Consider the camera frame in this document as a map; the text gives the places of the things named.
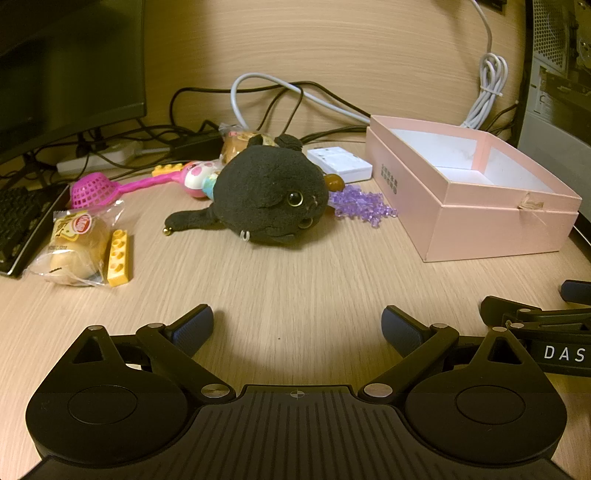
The white plug adapter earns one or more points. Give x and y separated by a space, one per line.
341 161

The purple crystal star ornament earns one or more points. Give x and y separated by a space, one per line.
355 203

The black power adapter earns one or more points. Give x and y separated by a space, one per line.
198 145

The long yellow building block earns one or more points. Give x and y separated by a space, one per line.
119 258

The pink cardboard box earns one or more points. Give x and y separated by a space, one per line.
485 226

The pink and white egg toy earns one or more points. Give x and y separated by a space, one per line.
196 177

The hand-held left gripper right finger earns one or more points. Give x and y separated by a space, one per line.
398 325

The black computer monitor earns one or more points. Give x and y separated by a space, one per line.
69 69

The black keyboard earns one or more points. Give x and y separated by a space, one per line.
18 221

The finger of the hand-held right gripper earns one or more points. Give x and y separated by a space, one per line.
496 307
577 290

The white power strip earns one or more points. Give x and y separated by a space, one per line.
115 152

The small yellow building block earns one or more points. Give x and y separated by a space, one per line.
166 169

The packaged bread with cartoon print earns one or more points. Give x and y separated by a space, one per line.
233 145

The black plush cat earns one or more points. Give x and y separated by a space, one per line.
258 184

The pink plastic scoop net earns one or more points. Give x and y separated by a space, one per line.
90 190

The packaged bread with red label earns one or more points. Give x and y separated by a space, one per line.
74 249

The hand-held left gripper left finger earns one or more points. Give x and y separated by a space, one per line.
196 323

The computer tower case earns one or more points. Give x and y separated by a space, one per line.
558 92

